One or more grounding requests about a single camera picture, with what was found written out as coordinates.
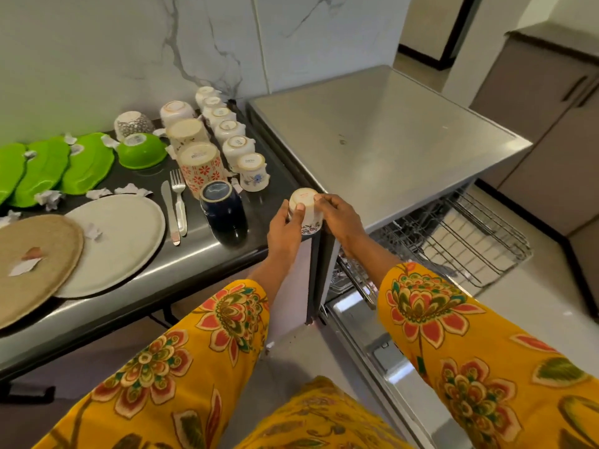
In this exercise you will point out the person's right hand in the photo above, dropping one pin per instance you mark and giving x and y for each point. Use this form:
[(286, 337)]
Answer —
[(344, 222)]

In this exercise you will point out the person's left hand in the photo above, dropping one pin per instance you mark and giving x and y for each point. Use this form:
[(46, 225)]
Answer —
[(283, 236)]

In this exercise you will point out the person's right thumb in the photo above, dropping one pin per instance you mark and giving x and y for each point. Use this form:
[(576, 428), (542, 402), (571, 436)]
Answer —
[(326, 200)]

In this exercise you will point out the person's left thumb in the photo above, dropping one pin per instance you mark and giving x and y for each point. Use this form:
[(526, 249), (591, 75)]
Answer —
[(299, 217)]

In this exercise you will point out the white floral teacup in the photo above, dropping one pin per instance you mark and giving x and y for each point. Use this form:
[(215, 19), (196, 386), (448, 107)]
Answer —
[(306, 208)]

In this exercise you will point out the person's left forearm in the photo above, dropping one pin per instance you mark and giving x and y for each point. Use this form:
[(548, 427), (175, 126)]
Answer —
[(196, 364)]

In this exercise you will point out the person's right forearm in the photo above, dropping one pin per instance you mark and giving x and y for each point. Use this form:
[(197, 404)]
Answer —
[(458, 350)]

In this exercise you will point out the navy blue mug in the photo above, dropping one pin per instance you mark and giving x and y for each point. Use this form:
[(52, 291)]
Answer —
[(224, 217)]

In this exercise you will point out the white cabinet side panel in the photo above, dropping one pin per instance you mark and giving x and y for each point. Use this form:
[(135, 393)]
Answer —
[(290, 294)]

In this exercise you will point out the stainless steel dishwasher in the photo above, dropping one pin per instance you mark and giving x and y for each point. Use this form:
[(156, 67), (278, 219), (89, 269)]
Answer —
[(383, 140)]

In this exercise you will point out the row of small white cups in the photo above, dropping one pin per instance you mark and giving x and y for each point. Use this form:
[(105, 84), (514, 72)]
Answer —
[(237, 148)]

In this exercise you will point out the red floral patterned mug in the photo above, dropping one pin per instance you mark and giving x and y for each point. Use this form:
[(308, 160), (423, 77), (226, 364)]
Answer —
[(202, 170)]

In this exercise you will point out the steel fork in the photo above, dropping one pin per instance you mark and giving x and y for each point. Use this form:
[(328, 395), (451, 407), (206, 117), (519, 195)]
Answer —
[(178, 201)]

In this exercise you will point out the steel table knife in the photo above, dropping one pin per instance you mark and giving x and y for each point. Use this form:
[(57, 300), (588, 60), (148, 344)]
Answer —
[(169, 210)]

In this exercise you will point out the plain white mug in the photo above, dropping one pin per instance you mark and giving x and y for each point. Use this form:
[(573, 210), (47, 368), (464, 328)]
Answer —
[(187, 133), (177, 113)]

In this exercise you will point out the open dishwasher door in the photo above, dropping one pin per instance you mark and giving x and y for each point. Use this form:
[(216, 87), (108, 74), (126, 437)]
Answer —
[(374, 350)]

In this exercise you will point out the green bowl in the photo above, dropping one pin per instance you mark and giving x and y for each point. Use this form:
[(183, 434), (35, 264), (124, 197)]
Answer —
[(141, 153)]

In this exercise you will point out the round white plate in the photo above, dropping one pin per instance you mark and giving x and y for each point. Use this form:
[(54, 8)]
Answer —
[(119, 238)]

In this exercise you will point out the white grey patterned bowl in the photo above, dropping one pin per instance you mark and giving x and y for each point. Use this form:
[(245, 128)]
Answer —
[(133, 123)]

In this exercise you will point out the yellow floral dress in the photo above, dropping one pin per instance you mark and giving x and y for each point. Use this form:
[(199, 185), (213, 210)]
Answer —
[(323, 418)]

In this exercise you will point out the green leaf-shaped plate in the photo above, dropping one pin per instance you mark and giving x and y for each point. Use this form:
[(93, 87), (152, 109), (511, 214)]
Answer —
[(9, 170), (42, 175), (89, 165)]

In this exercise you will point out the beige kitchen cabinets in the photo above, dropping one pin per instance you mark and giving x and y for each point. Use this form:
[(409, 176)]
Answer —
[(538, 135)]

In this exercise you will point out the scattered crumpled white paper scraps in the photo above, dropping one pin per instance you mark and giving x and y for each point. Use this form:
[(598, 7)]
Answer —
[(48, 199)]

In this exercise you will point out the round beige plate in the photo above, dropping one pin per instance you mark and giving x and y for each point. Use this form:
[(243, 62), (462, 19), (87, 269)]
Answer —
[(42, 285)]

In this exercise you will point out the reddish paper scrap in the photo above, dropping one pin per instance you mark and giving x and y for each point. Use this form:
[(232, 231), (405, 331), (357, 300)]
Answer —
[(32, 253)]

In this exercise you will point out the flat white paper piece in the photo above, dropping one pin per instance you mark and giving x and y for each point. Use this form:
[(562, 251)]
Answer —
[(25, 267)]

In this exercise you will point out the dark door frame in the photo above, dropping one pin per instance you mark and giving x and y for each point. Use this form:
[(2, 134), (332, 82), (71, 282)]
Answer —
[(461, 27)]

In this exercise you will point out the black metal table frame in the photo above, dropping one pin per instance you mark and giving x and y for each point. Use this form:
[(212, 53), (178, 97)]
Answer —
[(28, 393)]

